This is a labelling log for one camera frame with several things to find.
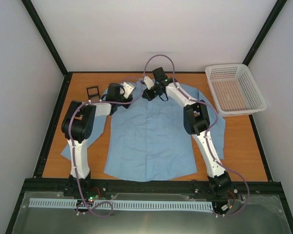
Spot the black display case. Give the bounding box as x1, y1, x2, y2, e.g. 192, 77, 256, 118
86, 86, 101, 100

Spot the light blue shirt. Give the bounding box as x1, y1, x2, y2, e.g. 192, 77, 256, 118
62, 82, 225, 182

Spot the white plastic basket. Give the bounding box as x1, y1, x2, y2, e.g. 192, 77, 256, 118
205, 63, 267, 117

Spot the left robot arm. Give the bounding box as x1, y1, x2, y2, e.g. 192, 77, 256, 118
61, 82, 135, 196

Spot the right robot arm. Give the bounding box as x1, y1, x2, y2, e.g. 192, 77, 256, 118
142, 67, 231, 197

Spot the small green circuit board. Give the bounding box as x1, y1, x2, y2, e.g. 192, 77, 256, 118
88, 195, 100, 202

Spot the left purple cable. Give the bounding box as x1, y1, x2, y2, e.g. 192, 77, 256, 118
67, 77, 145, 217

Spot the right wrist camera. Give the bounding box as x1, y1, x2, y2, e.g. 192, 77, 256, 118
142, 76, 154, 90

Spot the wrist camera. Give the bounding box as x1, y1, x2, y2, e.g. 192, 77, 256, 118
121, 81, 135, 97
142, 76, 154, 90

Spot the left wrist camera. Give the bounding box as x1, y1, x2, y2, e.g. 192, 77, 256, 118
121, 81, 135, 97

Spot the black front rail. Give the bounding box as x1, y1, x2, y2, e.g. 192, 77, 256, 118
23, 178, 284, 198

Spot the light blue cable duct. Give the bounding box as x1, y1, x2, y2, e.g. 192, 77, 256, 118
28, 198, 213, 213

